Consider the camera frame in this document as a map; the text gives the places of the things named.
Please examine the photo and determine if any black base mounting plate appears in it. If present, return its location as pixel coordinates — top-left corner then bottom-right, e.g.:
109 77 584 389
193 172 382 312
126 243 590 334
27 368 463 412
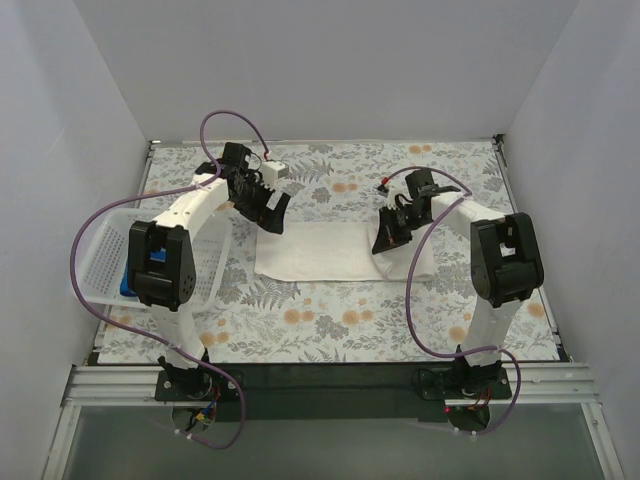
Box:
154 363 512 424

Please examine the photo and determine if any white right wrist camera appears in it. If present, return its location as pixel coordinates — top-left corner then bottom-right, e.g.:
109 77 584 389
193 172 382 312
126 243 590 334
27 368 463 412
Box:
376 177 410 210

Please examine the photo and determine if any floral patterned table mat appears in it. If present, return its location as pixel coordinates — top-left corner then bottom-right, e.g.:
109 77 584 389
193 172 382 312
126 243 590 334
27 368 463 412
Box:
97 140 570 365

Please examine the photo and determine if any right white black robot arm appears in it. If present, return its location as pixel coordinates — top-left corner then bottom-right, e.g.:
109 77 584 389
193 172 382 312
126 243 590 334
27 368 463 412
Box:
372 166 544 394

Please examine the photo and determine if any blue microfiber towel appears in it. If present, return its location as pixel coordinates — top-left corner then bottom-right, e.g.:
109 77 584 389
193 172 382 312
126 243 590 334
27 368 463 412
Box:
118 247 169 299

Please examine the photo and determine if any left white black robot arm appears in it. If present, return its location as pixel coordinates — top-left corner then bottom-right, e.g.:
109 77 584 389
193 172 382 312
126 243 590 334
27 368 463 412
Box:
127 143 291 397

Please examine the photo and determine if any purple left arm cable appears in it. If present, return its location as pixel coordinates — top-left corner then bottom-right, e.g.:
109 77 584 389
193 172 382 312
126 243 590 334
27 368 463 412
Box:
70 110 271 450

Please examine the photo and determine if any white perforated plastic basket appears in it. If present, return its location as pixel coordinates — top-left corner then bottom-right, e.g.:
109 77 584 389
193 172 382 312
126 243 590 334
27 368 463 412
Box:
77 208 232 313

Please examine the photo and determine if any white towel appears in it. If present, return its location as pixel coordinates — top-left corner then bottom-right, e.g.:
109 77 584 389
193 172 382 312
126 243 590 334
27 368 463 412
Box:
254 218 426 282

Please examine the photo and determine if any aluminium frame rail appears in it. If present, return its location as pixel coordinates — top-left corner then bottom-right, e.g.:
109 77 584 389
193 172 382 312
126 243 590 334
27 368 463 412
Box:
44 363 624 479

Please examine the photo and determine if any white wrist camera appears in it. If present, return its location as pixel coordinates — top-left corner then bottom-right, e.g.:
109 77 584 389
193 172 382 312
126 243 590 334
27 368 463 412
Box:
376 177 410 210
260 161 289 184

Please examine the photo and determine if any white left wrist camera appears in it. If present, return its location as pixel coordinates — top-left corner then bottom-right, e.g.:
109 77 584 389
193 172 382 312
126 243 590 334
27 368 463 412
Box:
260 161 289 184

